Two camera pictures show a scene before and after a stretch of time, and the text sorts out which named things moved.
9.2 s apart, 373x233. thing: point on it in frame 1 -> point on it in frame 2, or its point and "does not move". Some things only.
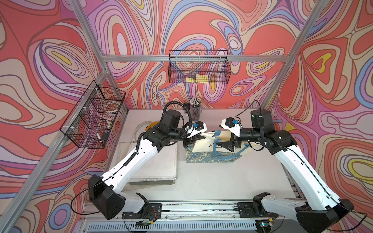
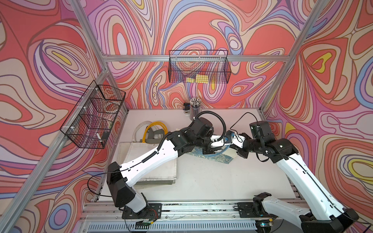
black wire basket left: [91, 123] does not move
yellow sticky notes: [199, 78] does not move
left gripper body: [186, 141] -> [209, 150]
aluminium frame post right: [316, 12] does not move
